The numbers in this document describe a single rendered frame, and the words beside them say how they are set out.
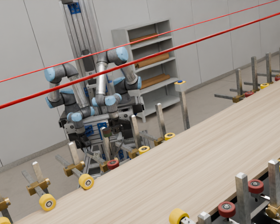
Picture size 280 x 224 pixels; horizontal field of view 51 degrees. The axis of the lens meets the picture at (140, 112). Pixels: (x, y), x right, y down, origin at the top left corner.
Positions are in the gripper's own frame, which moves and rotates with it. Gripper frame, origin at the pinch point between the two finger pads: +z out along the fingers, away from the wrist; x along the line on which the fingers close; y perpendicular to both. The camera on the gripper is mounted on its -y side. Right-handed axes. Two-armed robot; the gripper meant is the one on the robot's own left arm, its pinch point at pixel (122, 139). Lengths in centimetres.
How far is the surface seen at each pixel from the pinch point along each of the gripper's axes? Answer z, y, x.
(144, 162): 3.9, 6.4, 35.2
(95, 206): 4, 52, 50
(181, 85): -27, -57, 11
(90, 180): -1, 44, 31
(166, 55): -2, -224, -202
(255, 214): 10, -2, 112
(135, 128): -8.4, -8.0, 9.6
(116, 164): 3.7, 20.4, 21.8
